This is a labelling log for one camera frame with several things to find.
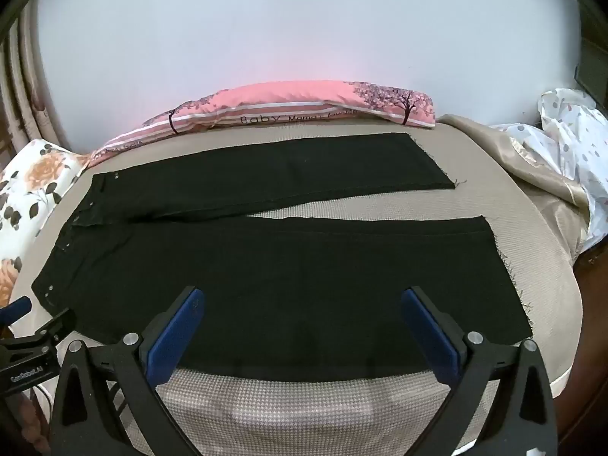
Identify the pink plaid blanket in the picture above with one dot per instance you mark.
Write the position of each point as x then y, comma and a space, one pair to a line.
294, 95

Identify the white floral pillow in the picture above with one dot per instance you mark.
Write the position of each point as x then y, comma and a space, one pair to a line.
33, 185

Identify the dark cabinet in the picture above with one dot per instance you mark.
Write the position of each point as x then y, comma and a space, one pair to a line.
593, 57

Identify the beige curtain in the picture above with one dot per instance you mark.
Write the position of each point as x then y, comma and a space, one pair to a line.
28, 104

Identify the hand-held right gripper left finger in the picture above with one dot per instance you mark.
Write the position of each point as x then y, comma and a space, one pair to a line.
175, 337

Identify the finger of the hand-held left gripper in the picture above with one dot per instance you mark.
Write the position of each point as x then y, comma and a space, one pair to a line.
18, 308
58, 323

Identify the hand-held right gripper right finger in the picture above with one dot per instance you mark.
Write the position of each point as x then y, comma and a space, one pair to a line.
427, 332

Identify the beige satin blanket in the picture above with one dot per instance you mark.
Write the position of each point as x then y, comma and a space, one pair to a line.
498, 147

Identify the beige checked bed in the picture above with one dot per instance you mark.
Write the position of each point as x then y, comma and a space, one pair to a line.
498, 199

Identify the white dotted blanket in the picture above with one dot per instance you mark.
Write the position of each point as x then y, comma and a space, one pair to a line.
579, 152

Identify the black pants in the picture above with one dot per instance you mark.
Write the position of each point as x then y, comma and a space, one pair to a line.
285, 270

